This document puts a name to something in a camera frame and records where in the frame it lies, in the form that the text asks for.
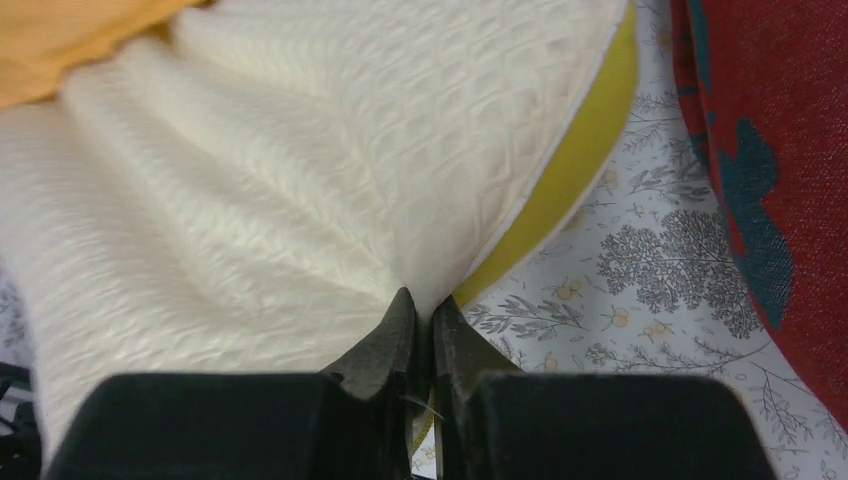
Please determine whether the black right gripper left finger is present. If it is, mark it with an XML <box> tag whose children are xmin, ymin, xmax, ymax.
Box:
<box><xmin>45</xmin><ymin>289</ymin><xmax>417</xmax><ymax>479</ymax></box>

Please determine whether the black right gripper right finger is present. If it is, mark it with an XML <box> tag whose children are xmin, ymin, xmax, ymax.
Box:
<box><xmin>432</xmin><ymin>299</ymin><xmax>775</xmax><ymax>479</ymax></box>

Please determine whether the white yellow pillow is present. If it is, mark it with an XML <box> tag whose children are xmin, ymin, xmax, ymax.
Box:
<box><xmin>1</xmin><ymin>1</ymin><xmax>638</xmax><ymax>459</ymax></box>

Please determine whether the yellow pillowcase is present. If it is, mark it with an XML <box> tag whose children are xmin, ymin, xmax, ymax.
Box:
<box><xmin>1</xmin><ymin>0</ymin><xmax>209</xmax><ymax>109</ymax></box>

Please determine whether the red patterned pillow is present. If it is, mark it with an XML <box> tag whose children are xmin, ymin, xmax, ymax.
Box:
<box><xmin>671</xmin><ymin>0</ymin><xmax>847</xmax><ymax>425</ymax></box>

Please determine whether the floral bed sheet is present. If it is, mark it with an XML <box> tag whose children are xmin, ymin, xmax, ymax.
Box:
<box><xmin>0</xmin><ymin>0</ymin><xmax>848</xmax><ymax>480</ymax></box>

